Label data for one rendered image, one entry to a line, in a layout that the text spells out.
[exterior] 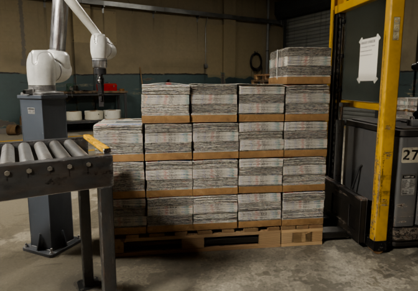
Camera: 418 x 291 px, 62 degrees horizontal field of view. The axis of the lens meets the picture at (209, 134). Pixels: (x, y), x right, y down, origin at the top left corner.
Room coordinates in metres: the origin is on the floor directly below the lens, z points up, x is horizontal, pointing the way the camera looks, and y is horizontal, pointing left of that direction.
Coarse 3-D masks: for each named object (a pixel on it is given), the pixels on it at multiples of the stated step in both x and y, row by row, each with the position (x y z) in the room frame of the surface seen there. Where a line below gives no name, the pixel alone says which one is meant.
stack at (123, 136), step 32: (96, 128) 2.02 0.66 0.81; (128, 128) 2.04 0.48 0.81; (160, 128) 2.07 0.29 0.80; (192, 128) 2.15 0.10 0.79; (224, 128) 2.12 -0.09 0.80; (256, 128) 2.15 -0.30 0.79; (160, 160) 2.10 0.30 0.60; (192, 160) 2.12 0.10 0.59; (224, 160) 2.12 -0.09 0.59; (256, 160) 2.14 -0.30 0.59; (128, 224) 2.05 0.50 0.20; (160, 224) 2.07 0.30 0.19
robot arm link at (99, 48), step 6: (96, 36) 2.17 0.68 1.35; (102, 36) 2.18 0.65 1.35; (90, 42) 2.18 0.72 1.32; (96, 42) 2.16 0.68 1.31; (102, 42) 2.17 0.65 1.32; (90, 48) 2.18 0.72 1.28; (96, 48) 2.16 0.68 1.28; (102, 48) 2.17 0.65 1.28; (108, 48) 2.22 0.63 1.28; (96, 54) 2.16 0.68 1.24; (102, 54) 2.17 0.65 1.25; (108, 54) 2.23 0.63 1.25
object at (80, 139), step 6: (60, 138) 1.71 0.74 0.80; (66, 138) 1.71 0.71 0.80; (72, 138) 1.71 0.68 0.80; (78, 138) 1.71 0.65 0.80; (0, 144) 1.54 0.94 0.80; (12, 144) 1.57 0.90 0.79; (18, 144) 1.58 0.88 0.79; (30, 144) 1.60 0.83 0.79; (48, 144) 1.64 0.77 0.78; (78, 144) 1.71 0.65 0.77; (84, 144) 1.72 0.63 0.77; (0, 150) 1.54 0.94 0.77; (18, 150) 1.58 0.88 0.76; (84, 150) 1.72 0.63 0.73; (0, 156) 1.54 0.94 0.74; (18, 156) 1.58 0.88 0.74; (36, 156) 1.61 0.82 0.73; (54, 156) 1.65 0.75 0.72
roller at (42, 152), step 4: (36, 144) 1.56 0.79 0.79; (40, 144) 1.53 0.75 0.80; (44, 144) 1.56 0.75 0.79; (36, 148) 1.50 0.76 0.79; (40, 148) 1.44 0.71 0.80; (44, 148) 1.44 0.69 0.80; (36, 152) 1.45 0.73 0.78; (40, 152) 1.37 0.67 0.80; (44, 152) 1.35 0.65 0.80; (48, 152) 1.36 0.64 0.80; (40, 156) 1.31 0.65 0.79; (44, 156) 1.28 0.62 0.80; (48, 156) 1.28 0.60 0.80
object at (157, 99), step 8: (144, 88) 2.05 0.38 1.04; (152, 88) 2.06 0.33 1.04; (160, 88) 2.06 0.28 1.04; (168, 88) 2.07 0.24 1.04; (176, 88) 2.07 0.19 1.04; (184, 88) 2.08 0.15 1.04; (144, 96) 2.06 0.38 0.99; (152, 96) 2.06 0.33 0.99; (160, 96) 2.07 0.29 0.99; (168, 96) 2.07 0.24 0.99; (176, 96) 2.08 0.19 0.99; (184, 96) 2.08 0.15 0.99; (144, 104) 2.06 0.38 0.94; (152, 104) 2.06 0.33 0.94; (160, 104) 2.07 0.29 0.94; (168, 104) 2.08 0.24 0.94; (176, 104) 2.08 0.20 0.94; (184, 104) 2.08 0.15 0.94; (144, 112) 2.06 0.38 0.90; (152, 112) 2.06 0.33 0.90; (160, 112) 2.07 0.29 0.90; (168, 112) 2.07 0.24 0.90; (176, 112) 2.08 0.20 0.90; (184, 112) 2.08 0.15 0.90
